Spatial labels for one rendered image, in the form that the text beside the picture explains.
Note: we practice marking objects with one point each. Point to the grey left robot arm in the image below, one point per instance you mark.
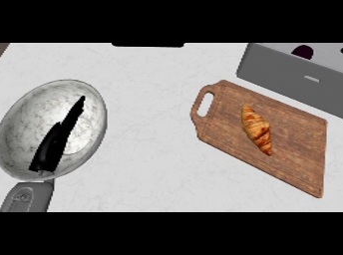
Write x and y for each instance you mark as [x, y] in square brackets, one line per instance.
[27, 197]

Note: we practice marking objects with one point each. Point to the brown wooden cutting board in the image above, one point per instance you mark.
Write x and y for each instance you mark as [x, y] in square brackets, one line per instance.
[292, 132]

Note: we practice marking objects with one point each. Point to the grey box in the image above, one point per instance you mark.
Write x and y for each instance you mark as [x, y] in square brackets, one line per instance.
[296, 79]

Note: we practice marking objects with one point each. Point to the dark purple eggplant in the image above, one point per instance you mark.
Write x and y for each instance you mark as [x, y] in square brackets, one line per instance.
[303, 52]

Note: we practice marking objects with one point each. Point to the golden brown croissant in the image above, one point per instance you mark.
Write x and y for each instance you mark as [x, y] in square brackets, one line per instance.
[258, 131]

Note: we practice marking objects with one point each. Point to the black flat appliance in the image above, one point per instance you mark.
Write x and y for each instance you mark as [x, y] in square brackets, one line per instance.
[148, 44]

